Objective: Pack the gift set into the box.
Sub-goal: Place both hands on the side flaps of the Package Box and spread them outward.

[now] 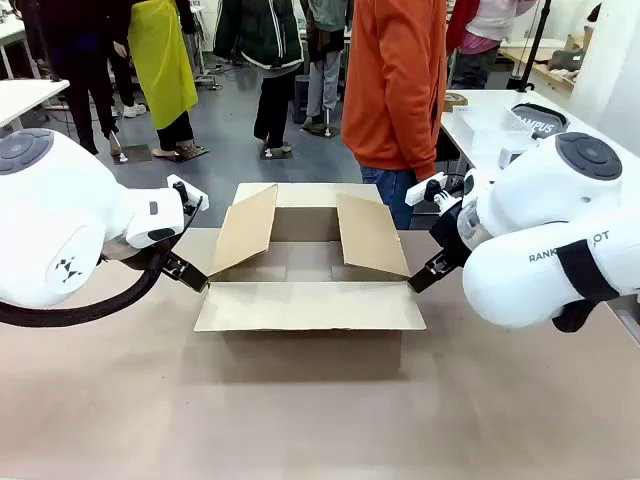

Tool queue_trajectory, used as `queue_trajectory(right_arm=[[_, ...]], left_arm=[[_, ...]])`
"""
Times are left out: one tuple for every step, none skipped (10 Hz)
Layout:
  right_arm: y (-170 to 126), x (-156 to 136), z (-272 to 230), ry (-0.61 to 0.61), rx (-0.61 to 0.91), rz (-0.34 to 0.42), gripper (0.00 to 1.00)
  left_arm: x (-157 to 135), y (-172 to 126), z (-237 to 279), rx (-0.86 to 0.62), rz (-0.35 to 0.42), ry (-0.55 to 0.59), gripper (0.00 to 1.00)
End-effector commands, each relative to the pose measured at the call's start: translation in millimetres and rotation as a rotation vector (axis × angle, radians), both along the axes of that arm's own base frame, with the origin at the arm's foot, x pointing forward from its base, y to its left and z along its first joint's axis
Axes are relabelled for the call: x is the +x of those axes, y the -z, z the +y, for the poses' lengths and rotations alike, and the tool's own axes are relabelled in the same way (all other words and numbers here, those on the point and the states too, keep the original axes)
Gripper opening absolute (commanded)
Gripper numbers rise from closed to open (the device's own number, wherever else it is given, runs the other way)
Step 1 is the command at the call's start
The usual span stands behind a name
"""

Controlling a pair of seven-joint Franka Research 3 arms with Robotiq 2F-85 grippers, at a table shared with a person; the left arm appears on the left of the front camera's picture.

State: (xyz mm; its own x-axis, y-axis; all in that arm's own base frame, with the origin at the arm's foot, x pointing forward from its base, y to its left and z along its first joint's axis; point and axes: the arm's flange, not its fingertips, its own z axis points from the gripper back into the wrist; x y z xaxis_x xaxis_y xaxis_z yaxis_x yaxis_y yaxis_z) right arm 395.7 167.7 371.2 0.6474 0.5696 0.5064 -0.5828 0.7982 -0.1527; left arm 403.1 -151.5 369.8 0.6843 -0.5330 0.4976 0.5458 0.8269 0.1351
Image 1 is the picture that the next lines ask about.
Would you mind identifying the beige table with clutter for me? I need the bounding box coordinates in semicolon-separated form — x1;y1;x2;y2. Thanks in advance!
499;29;599;91

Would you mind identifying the black corrugated cable hose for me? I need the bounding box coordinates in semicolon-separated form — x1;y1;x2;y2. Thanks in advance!
0;244;174;329

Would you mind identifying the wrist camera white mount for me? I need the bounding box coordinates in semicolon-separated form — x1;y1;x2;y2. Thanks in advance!
404;171;464;206
166;173;209;214

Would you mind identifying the long white table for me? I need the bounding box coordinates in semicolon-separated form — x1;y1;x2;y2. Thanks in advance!
0;77;71;131

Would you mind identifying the white table with bag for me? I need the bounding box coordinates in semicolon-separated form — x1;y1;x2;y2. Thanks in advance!
439;88;601;176

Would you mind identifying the person in red jacket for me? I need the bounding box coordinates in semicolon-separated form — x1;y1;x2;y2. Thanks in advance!
446;0;536;91

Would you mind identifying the mannequin in grey trousers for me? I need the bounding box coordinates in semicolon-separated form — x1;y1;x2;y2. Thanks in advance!
299;0;351;139

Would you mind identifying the clear plastic container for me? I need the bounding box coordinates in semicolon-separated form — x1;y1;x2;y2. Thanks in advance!
459;112;539;171

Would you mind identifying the person in orange sweater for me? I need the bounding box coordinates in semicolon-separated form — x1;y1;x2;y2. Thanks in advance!
341;0;450;231

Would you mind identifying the mannequin in yellow apron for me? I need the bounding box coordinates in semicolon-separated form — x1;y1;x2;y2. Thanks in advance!
127;0;209;161

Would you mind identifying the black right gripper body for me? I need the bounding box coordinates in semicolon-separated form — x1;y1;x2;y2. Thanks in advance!
428;205;474;261

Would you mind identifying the black velcro strap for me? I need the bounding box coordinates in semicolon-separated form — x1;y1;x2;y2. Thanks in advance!
552;239;621;334

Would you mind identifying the brown tape roll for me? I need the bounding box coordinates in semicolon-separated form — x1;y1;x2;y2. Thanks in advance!
444;91;471;114

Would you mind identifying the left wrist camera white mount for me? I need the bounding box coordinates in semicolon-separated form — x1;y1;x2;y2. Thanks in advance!
166;173;209;214

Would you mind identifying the black bag with white print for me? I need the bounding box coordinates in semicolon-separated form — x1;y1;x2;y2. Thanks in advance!
509;102;571;142

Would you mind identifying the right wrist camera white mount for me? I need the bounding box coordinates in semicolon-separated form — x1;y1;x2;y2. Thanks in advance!
404;171;464;206

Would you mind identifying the brown cardboard box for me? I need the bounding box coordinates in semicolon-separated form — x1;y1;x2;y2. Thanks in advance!
193;182;427;374

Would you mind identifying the black tripod pole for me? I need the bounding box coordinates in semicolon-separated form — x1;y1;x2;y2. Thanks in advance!
517;0;554;94

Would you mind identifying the mannequin in dark green jacket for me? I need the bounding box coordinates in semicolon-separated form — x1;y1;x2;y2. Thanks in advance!
213;0;306;161

